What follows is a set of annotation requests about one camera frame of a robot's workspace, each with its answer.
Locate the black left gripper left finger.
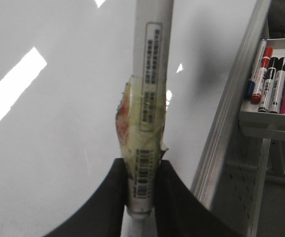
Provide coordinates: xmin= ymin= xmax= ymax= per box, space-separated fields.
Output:
xmin=46 ymin=158 xmax=127 ymax=237

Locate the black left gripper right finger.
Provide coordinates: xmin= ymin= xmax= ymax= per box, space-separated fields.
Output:
xmin=154 ymin=160 xmax=240 ymax=237

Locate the white black whiteboard marker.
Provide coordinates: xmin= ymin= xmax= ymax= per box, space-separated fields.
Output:
xmin=116 ymin=0 xmax=174 ymax=237

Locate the grey perforated whiteboard stand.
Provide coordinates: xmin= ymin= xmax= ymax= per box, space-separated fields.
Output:
xmin=212 ymin=139 xmax=285 ymax=237

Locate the red magnet in clear tape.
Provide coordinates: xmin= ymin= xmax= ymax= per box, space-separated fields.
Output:
xmin=115 ymin=75 xmax=170 ymax=158

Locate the grey marker tray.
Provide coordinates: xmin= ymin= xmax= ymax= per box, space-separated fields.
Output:
xmin=239 ymin=39 xmax=285 ymax=141

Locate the black capped marker blue label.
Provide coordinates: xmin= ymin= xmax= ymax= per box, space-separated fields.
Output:
xmin=258 ymin=57 xmax=279 ymax=113

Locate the red capped marker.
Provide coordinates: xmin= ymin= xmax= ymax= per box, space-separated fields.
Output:
xmin=250 ymin=47 xmax=273 ymax=104

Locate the black capped marker grey label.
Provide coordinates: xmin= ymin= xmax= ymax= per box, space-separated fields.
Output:
xmin=269 ymin=57 xmax=285 ymax=114

